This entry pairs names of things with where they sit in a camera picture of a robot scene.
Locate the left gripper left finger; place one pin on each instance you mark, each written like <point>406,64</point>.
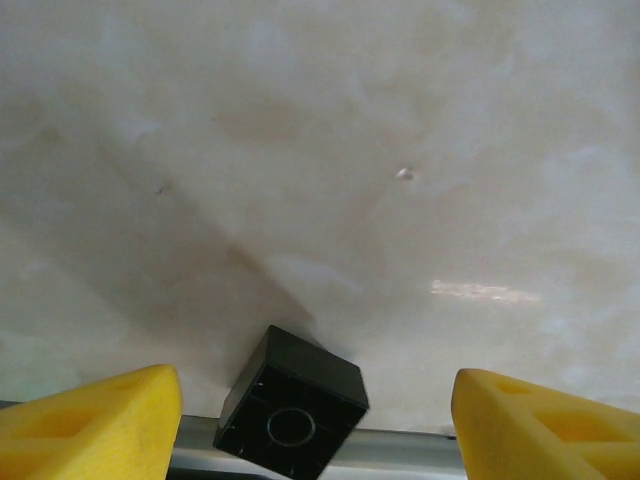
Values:
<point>85,435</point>

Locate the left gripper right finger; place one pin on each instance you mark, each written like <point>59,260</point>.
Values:
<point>550,440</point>

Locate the black square lego brick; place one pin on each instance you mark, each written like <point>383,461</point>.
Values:
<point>290,400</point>

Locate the wide aluminium frame rail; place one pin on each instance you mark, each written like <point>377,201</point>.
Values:
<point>410,455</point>

